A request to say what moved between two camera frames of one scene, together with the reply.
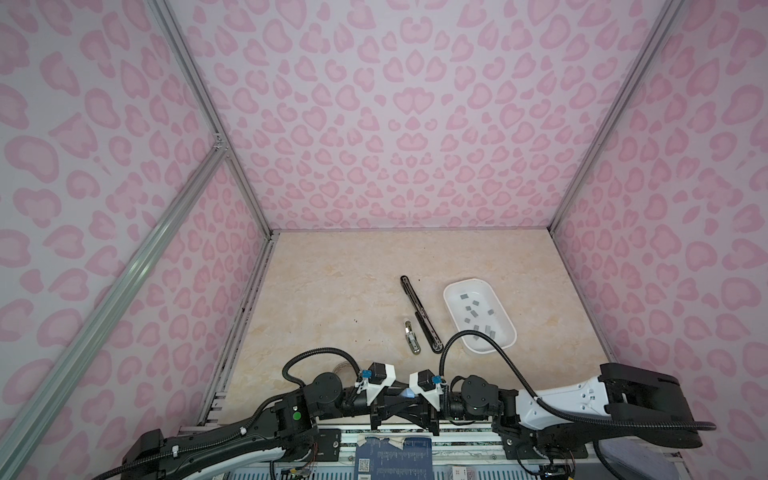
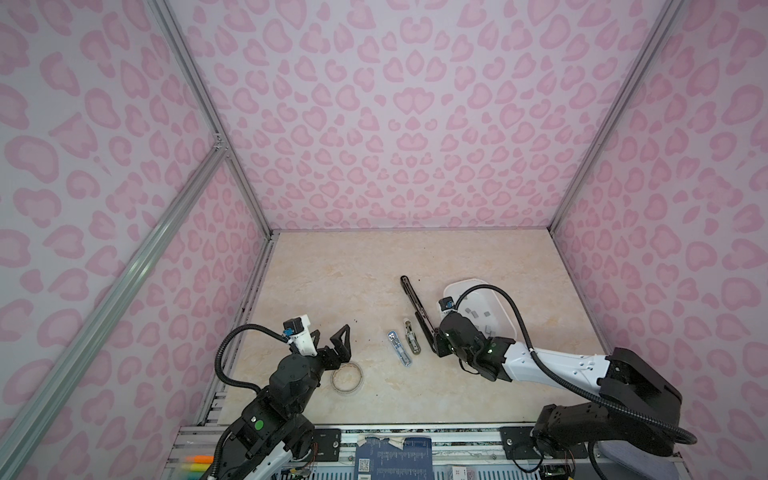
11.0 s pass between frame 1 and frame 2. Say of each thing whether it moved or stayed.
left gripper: moved
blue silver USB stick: moved
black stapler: stayed
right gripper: moved
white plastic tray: stayed
